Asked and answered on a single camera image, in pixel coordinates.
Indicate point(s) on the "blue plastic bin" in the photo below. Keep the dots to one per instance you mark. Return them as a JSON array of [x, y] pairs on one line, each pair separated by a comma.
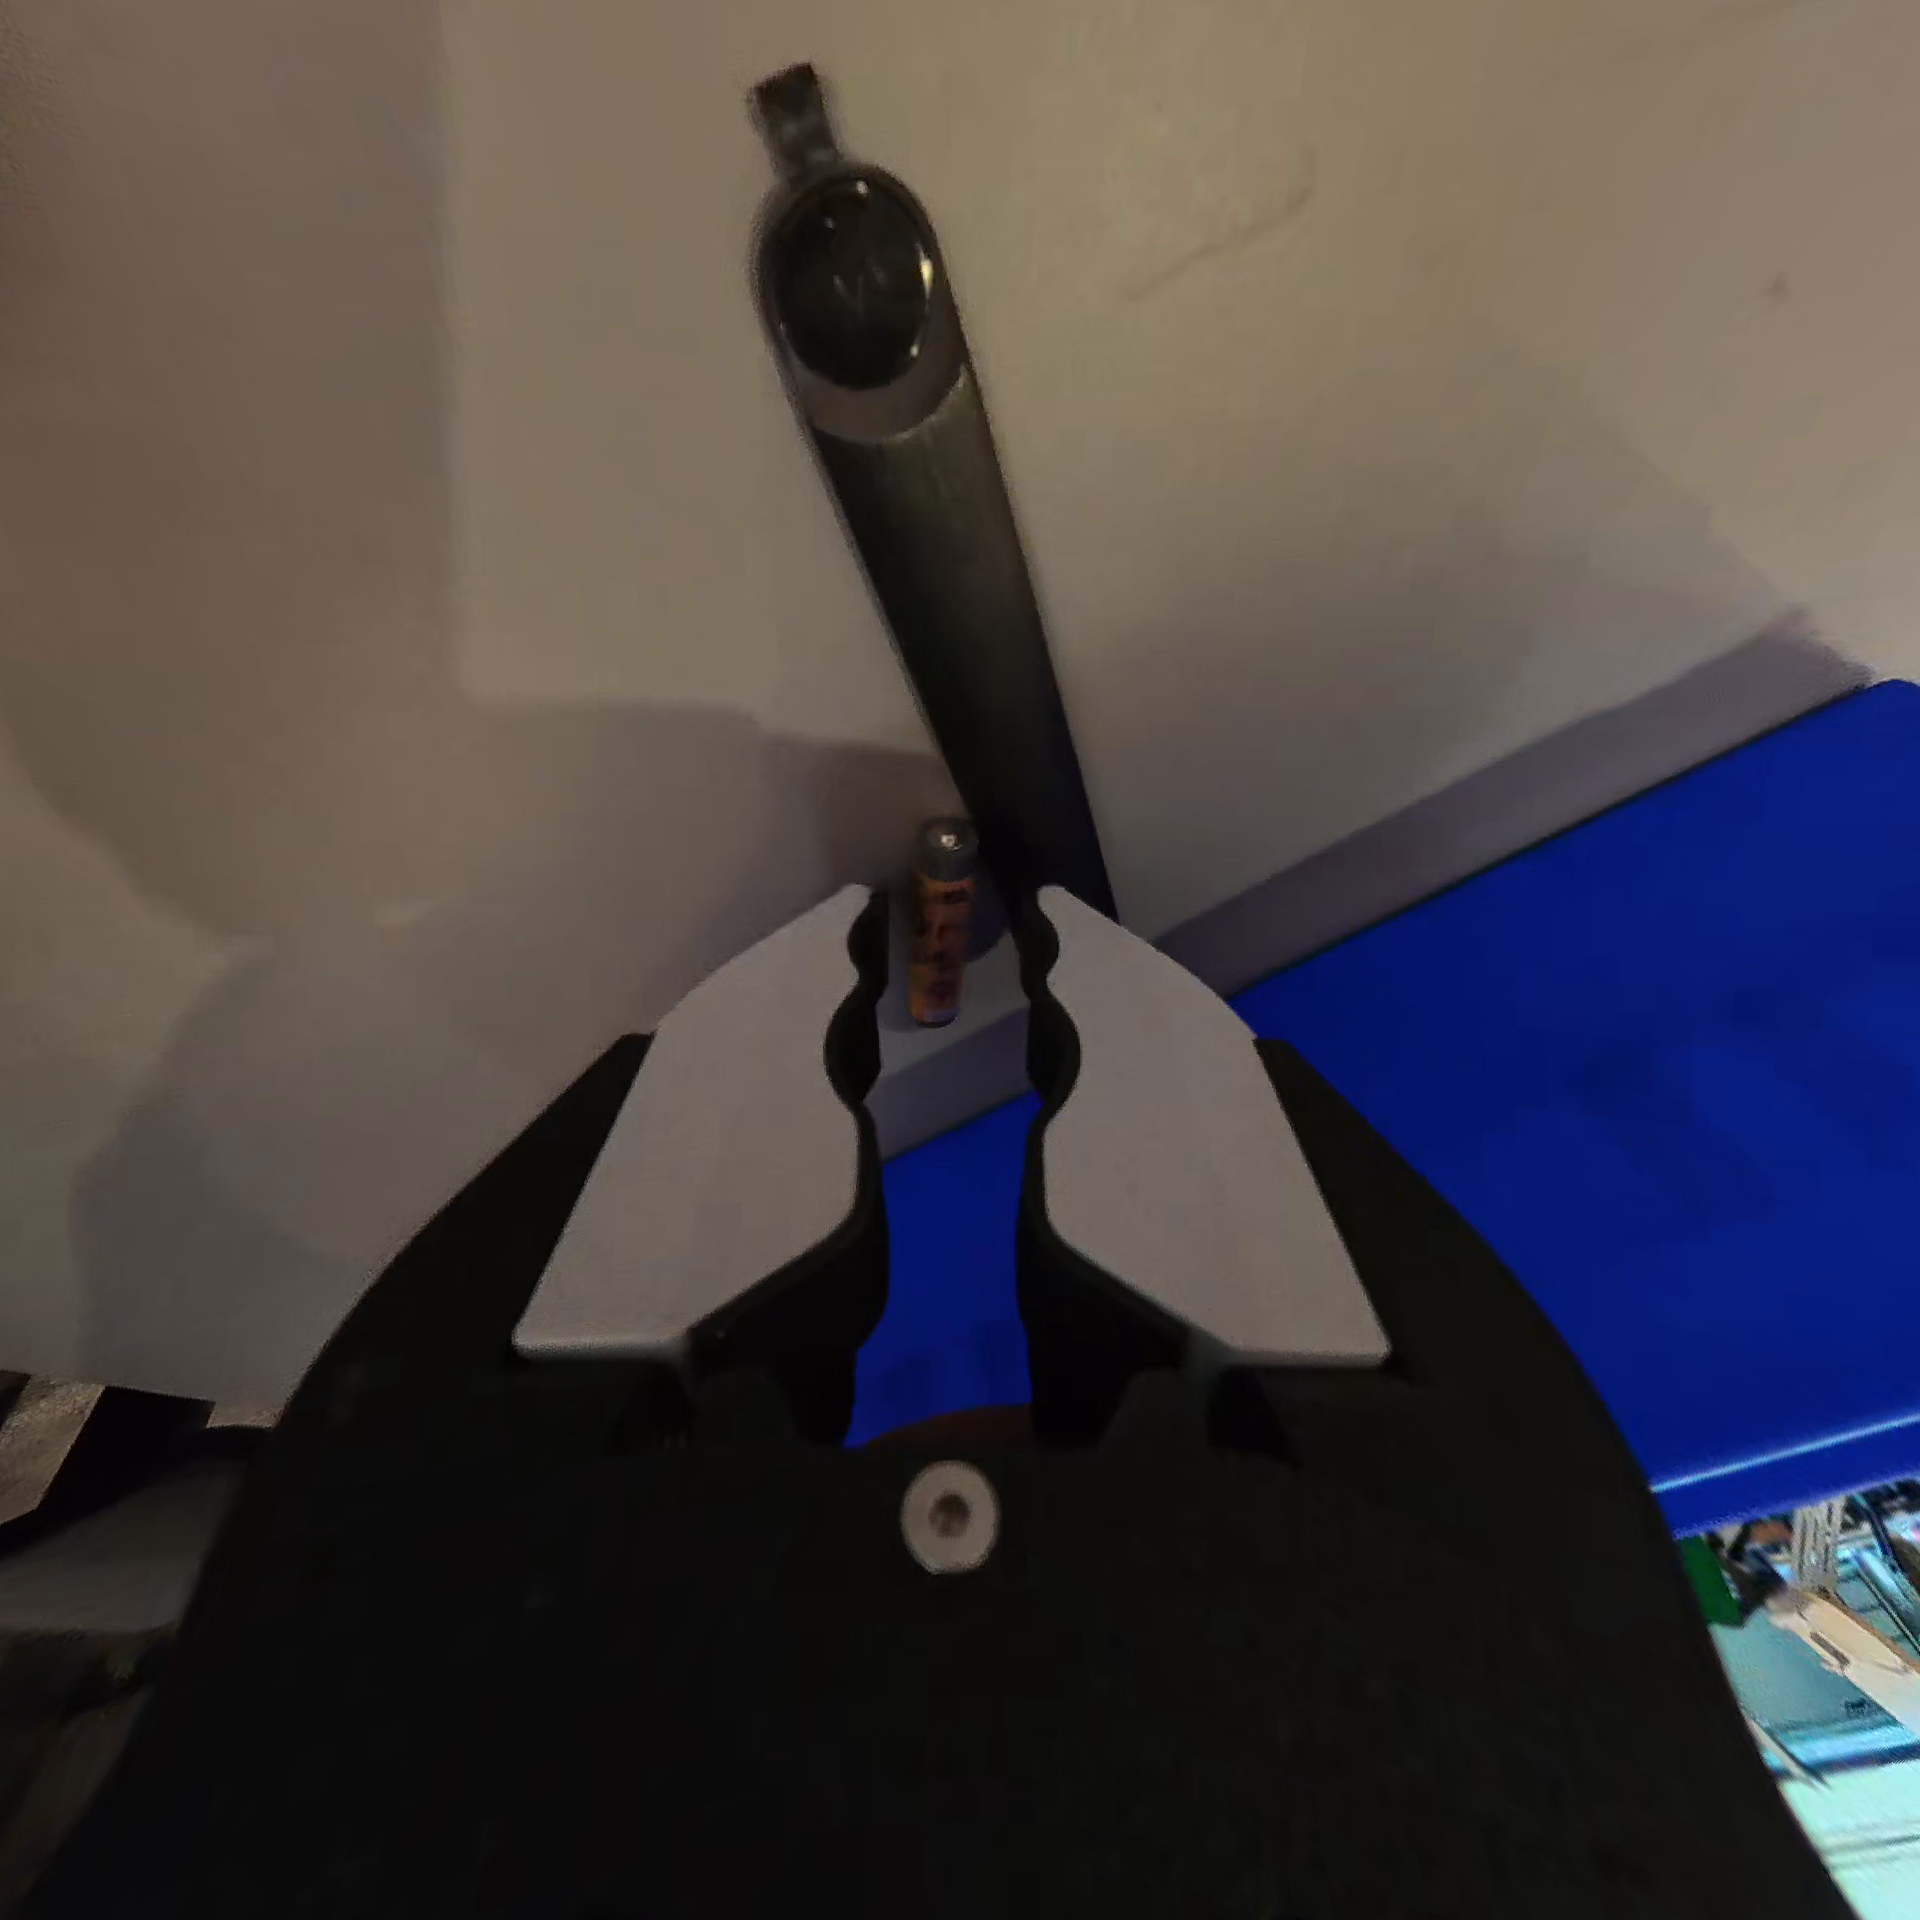
[[1575, 1125]]

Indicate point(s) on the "orange and black battery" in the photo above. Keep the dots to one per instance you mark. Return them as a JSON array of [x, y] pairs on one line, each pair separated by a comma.
[[942, 944]]

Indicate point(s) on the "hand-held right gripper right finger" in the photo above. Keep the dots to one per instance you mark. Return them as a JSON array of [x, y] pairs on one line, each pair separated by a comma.
[[1202, 1169]]

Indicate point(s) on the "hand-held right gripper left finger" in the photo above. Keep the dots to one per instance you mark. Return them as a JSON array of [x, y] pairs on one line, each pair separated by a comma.
[[706, 1169]]

